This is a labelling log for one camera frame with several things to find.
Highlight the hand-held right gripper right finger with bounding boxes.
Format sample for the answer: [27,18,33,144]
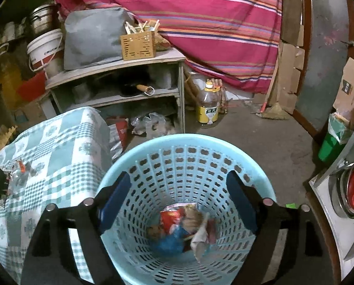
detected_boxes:
[226,171,335,285]

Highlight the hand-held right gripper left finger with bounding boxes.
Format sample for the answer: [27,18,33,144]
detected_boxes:
[20,171,132,285]

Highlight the maroon scouring pad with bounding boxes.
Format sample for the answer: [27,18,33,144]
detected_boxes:
[208,218,217,244]

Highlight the brown wrapper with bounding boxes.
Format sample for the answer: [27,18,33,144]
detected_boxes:
[147,226,163,239]

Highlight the brown paper ball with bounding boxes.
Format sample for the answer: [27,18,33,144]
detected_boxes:
[183,206,209,229]

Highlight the beige cloth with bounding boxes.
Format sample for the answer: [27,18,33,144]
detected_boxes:
[190,214,210,262]

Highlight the red snack packet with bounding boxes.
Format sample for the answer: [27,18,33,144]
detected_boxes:
[160,203,195,235]

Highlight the blue plastic bag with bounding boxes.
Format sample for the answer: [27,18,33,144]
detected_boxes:
[155,224,192,256]

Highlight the light blue plastic basket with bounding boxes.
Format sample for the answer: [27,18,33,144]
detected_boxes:
[95,133,277,285]

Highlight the red white packet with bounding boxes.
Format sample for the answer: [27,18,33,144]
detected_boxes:
[109,118,129,158]

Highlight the green checked tablecloth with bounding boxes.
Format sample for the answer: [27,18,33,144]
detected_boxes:
[0,106,111,285]

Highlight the clear plastic bags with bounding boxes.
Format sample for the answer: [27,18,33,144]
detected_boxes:
[131,113,176,135]

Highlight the straw broom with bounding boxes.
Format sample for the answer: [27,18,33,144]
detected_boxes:
[256,102,290,120]

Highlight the yellow capped oil bottle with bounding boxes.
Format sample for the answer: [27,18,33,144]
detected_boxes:
[197,80,220,125]

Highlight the stacked steel pots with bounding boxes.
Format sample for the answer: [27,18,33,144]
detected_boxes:
[328,160,354,219]

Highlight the green plastic bin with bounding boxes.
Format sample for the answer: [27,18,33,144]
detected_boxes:
[317,113,351,163]

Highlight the bundle of brown sticks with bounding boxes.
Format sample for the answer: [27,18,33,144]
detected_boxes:
[214,79,229,113]

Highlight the cardboard egg tray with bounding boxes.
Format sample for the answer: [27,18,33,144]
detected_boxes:
[0,125,18,147]

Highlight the low wooden cabinet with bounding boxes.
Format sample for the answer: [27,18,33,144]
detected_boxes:
[45,47,187,134]

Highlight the red plastic basket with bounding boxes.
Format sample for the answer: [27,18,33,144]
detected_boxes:
[17,71,48,101]

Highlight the plain white bucket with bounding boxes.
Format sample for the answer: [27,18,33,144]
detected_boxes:
[43,58,65,78]

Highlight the cardboard box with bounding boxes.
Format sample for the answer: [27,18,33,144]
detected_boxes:
[333,57,354,125]

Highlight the yellow utensil holder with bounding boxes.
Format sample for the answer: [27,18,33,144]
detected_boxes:
[120,30,157,61]

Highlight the yellow mesh sack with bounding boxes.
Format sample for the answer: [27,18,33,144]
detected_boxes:
[0,62,20,107]

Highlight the grey cushion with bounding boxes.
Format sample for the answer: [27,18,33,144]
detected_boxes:
[63,7,136,70]

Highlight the white bucket with red band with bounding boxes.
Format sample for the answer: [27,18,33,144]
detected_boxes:
[26,29,64,72]

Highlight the bundle of wooden utensils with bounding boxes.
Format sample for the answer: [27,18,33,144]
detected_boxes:
[124,19,160,34]

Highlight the red striped cloth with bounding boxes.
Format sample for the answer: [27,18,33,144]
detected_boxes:
[51,0,283,94]

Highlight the steel cooking pot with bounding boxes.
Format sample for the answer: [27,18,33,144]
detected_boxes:
[29,4,57,36]

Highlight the wooden handled tool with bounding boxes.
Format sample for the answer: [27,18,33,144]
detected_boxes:
[136,84,156,95]

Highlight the cardboard wall panel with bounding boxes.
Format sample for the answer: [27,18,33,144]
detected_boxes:
[276,40,305,115]

